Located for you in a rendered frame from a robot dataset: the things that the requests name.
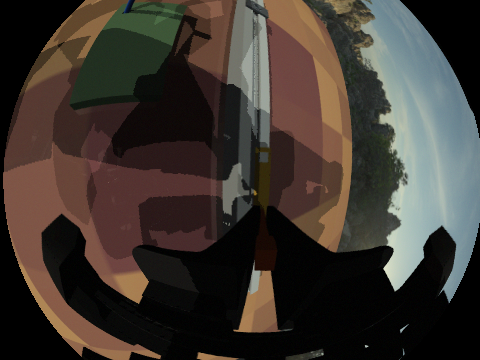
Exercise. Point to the grey aluminum slotted rail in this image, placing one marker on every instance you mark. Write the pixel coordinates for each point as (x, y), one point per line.
(246, 123)

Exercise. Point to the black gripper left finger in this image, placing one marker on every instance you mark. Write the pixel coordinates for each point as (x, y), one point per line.
(224, 269)

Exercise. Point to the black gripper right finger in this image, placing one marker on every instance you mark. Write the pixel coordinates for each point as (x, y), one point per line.
(303, 267)

